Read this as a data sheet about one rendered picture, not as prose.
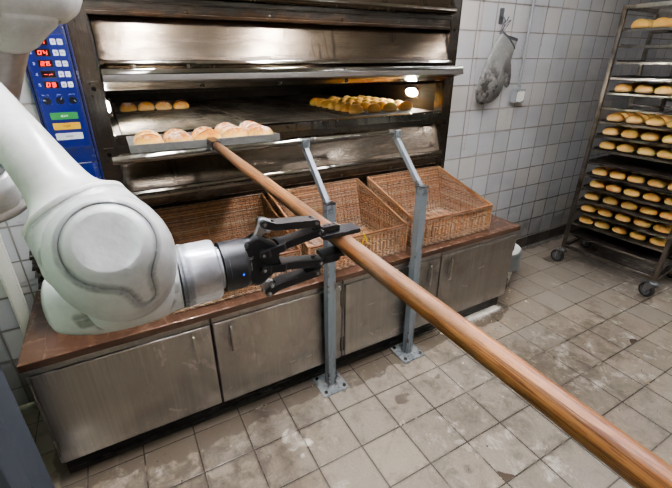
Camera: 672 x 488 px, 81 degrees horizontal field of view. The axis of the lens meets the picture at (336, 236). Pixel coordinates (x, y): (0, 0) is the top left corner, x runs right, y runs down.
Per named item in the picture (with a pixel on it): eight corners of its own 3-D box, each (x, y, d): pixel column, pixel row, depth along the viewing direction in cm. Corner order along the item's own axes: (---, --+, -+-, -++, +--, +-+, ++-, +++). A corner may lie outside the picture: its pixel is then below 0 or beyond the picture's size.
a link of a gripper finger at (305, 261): (262, 266, 60) (261, 274, 60) (326, 261, 65) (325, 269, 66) (254, 256, 63) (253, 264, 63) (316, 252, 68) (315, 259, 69)
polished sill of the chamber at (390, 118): (115, 144, 170) (113, 135, 168) (434, 117, 250) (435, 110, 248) (116, 147, 165) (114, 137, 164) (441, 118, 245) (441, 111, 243)
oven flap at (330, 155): (129, 197, 174) (118, 151, 171) (437, 154, 253) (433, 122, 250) (129, 196, 170) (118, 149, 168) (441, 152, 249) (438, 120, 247)
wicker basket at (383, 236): (268, 240, 214) (265, 191, 202) (356, 221, 239) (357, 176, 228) (308, 280, 175) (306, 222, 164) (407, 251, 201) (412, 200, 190)
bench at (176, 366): (73, 389, 193) (36, 287, 170) (444, 271, 300) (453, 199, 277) (66, 488, 149) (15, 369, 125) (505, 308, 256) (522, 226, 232)
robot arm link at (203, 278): (178, 289, 61) (217, 280, 64) (189, 320, 54) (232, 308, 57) (168, 236, 58) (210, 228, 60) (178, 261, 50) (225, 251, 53)
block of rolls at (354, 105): (307, 105, 278) (307, 96, 276) (364, 101, 300) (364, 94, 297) (352, 114, 230) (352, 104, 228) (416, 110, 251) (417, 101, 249)
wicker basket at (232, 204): (155, 264, 189) (143, 210, 178) (267, 240, 214) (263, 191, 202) (169, 317, 150) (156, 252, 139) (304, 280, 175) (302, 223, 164)
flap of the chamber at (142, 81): (103, 82, 143) (105, 91, 160) (463, 74, 222) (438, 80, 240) (101, 74, 142) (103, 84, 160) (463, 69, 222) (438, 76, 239)
